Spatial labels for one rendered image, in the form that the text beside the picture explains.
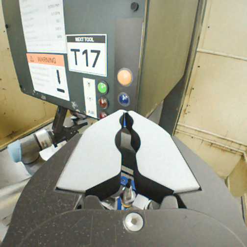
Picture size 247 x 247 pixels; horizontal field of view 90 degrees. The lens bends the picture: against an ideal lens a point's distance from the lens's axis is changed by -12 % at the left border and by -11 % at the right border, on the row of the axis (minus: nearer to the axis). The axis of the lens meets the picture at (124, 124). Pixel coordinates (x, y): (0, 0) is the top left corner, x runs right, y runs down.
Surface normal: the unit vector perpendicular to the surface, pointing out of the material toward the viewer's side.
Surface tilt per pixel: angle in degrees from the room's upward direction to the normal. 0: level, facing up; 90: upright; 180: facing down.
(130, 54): 90
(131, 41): 90
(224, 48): 90
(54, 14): 90
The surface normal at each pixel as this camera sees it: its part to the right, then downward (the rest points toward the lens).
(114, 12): -0.48, 0.45
